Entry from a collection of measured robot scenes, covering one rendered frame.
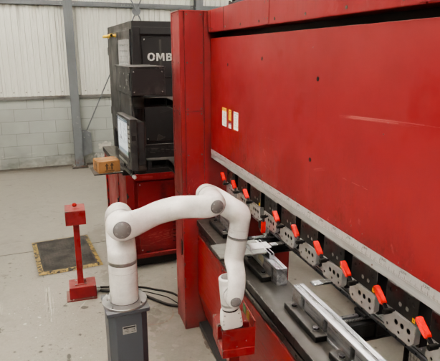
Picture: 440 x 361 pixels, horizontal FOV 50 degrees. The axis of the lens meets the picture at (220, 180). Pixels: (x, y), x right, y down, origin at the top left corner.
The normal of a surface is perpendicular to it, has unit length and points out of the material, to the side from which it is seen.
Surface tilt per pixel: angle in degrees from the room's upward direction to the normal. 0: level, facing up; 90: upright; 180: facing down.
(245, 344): 90
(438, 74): 90
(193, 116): 90
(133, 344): 90
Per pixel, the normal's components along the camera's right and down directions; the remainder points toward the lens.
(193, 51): 0.31, 0.25
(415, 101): -0.95, 0.08
